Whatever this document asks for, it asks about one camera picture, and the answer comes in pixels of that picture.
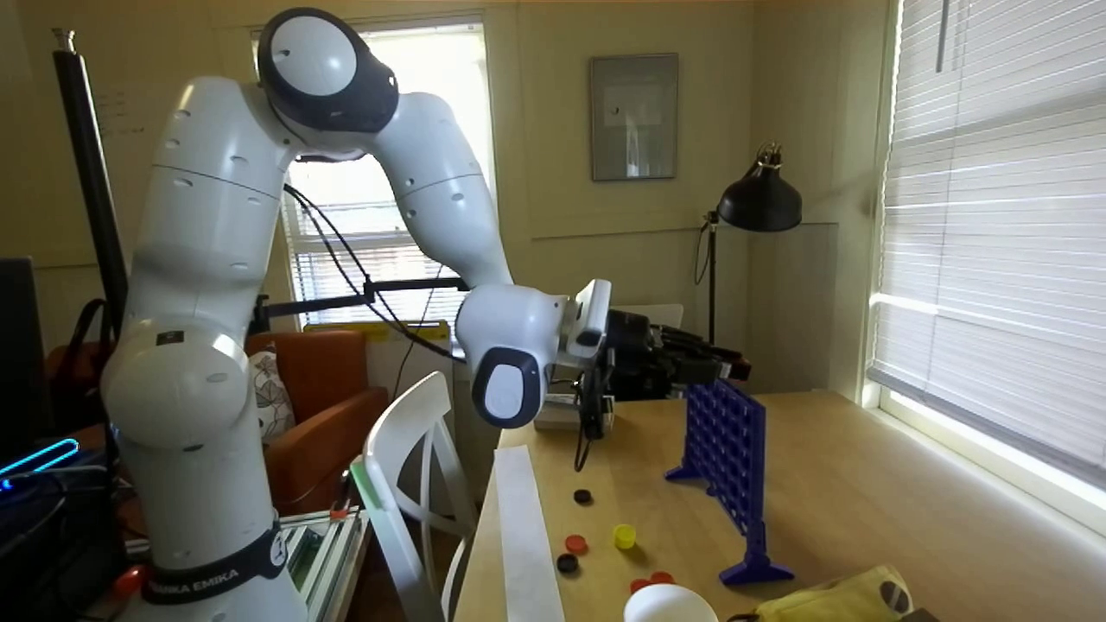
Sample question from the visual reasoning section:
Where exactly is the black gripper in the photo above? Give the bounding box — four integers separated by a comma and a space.
601, 309, 755, 406

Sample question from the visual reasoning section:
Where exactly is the blue gameboard with holes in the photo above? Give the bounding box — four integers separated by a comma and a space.
664, 376, 798, 591

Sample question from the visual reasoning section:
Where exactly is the grey cabinet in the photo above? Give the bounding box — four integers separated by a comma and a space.
743, 223, 847, 393

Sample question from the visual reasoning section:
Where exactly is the black floor lamp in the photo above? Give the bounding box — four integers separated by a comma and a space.
689, 148, 806, 374

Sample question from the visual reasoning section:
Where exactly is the white dotted paper cup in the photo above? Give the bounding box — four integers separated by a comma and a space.
624, 582, 718, 622

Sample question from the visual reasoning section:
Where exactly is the yellow banana toy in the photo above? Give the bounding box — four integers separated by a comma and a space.
755, 565, 921, 622

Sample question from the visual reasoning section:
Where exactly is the white window blind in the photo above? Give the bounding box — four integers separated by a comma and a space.
864, 0, 1106, 495

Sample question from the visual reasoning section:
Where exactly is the white wooden chair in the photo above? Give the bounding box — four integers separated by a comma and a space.
351, 366, 481, 622

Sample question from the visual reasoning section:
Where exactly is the orange armchair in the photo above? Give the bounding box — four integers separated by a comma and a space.
246, 324, 394, 519

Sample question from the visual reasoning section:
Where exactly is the stack of books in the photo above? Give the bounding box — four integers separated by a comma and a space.
278, 507, 372, 622

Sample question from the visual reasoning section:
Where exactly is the patterned cushion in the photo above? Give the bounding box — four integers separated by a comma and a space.
246, 348, 300, 451

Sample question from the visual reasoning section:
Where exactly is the black slanted pole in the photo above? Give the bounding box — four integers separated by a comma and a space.
49, 30, 142, 346

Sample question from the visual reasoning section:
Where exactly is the black electronics box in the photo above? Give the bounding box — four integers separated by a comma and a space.
0, 432, 131, 622

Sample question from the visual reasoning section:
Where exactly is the black monitor screen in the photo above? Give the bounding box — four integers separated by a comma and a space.
0, 257, 49, 462

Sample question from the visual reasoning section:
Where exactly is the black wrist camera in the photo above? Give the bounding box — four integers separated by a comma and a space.
569, 348, 620, 442

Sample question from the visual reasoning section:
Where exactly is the grey framed wall panel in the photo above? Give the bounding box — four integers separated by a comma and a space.
584, 51, 685, 188

